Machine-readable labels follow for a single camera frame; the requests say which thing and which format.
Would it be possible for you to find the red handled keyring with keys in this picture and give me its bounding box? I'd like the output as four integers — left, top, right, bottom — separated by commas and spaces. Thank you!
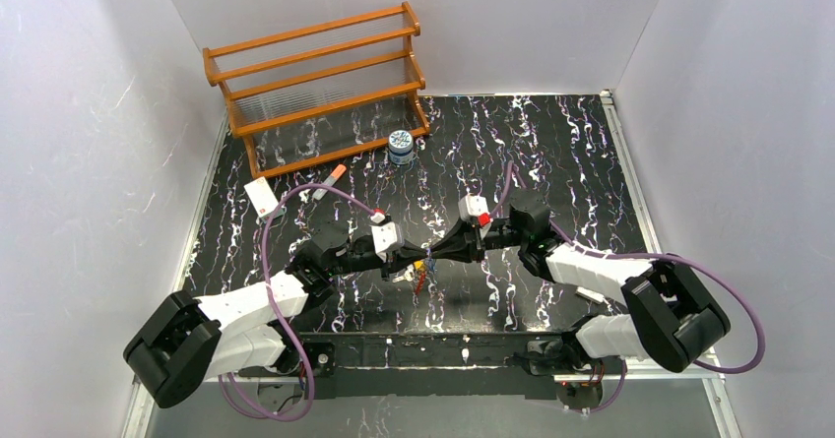
391, 263, 436, 295

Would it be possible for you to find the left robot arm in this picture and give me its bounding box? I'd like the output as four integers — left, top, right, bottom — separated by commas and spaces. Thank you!
123, 221, 427, 408

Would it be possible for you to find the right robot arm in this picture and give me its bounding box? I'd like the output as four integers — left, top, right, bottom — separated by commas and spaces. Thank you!
428, 190, 731, 372

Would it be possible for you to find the orange capped marker pen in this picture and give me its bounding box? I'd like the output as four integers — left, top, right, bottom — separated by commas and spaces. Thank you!
313, 163, 347, 201

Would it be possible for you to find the white card box left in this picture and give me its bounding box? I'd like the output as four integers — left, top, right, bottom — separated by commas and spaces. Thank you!
244, 177, 286, 220

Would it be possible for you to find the white card box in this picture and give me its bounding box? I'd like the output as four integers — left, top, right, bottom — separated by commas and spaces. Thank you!
575, 286, 606, 304
244, 177, 286, 220

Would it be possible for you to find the white card box right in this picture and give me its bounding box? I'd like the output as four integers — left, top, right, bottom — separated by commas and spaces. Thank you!
575, 286, 606, 304

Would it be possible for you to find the small blue patterned tin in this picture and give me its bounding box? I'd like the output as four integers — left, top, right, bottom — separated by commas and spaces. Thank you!
388, 130, 415, 165

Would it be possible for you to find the orange wooden shelf rack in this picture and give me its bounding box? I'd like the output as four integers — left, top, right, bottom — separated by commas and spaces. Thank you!
202, 1, 431, 178

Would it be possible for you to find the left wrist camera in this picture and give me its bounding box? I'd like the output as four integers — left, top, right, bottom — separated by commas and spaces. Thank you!
370, 209, 404, 261

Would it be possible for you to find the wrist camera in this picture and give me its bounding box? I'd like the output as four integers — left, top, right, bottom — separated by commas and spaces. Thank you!
458, 194, 492, 228
370, 209, 404, 261

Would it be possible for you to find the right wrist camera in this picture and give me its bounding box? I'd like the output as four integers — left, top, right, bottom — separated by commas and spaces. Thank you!
458, 194, 492, 228

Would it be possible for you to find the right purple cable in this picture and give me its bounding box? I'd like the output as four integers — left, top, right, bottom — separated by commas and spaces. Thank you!
488, 160, 768, 415

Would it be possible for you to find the purple cable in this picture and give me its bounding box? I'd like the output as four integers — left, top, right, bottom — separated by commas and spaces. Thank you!
218, 183, 386, 423
488, 160, 768, 415

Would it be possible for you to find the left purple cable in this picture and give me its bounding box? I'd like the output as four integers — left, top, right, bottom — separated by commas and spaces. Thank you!
218, 183, 386, 423

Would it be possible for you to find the aluminium frame rail front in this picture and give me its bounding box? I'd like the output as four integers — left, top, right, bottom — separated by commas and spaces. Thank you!
133, 334, 727, 384

